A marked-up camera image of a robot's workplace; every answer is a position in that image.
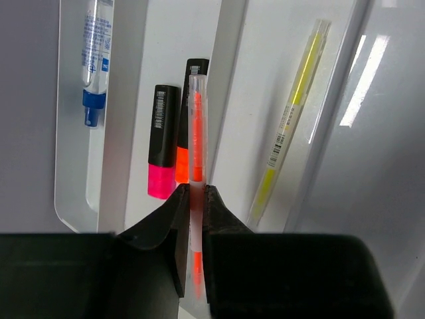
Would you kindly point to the yellow pen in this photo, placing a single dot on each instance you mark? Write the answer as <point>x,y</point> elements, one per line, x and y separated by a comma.
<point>289,120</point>

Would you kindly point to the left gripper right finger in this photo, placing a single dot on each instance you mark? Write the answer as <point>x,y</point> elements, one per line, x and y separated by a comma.
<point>286,275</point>

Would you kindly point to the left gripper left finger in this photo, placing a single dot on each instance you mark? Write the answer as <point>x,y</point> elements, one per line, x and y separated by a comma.
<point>139,273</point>

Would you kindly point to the orange-capped black marker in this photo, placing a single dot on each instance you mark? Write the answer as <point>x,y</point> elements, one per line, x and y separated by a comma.
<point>193,66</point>

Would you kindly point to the clear blue-capped spray bottle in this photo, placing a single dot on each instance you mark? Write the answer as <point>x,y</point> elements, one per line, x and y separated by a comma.
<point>96,49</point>

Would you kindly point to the pink black highlighter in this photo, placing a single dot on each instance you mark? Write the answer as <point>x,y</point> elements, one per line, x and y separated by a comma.
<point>163,142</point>

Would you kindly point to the white tiered organizer tray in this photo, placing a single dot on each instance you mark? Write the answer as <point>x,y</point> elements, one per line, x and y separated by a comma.
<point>355,164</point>

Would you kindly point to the pink pen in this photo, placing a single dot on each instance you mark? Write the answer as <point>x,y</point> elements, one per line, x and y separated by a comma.
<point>198,150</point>

